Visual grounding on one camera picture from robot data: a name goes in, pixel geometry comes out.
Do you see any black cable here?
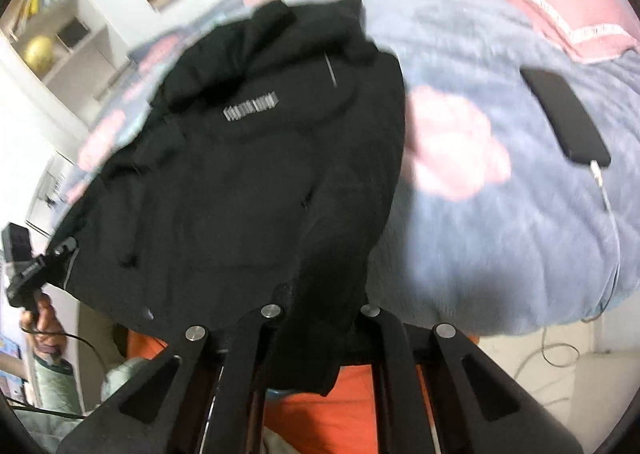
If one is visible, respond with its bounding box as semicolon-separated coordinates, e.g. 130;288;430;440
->
5;327;103;419

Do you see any grey floral blanket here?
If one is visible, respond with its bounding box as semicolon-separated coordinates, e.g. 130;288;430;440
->
65;0;640;337

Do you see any white charging cable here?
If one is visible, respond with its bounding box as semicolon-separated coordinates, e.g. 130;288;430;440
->
582;159;626;323

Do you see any black box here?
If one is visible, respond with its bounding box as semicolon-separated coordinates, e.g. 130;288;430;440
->
56;18;92;50

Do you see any person's left hand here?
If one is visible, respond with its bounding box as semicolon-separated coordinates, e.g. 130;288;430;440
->
20;292;69;366

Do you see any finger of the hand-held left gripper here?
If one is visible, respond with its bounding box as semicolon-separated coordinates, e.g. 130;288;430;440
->
48;235;82;268

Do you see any black hooded jacket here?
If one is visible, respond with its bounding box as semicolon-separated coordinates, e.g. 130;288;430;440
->
47;0;407;397

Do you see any person's orange clothing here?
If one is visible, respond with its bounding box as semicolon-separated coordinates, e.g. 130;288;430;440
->
126;333;437;454

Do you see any white floor cable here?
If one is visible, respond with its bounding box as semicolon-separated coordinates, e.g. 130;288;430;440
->
514;324;582;407

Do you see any person's left forearm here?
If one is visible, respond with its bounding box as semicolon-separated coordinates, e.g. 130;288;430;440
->
27;351;86;441

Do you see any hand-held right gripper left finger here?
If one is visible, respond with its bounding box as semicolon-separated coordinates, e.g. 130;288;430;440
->
55;304;291;454

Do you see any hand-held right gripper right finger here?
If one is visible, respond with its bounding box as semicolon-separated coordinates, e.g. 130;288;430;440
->
360;304;587;454

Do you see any yellow ball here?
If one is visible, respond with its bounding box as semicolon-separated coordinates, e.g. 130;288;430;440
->
24;36;57;76

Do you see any colourful wall poster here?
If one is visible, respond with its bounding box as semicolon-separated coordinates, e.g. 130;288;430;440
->
0;333;27;402

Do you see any white bookshelf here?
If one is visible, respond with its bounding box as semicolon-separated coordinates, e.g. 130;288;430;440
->
0;0;151;106

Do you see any black smartphone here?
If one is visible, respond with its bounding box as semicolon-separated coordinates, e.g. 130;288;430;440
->
520;67;612;168

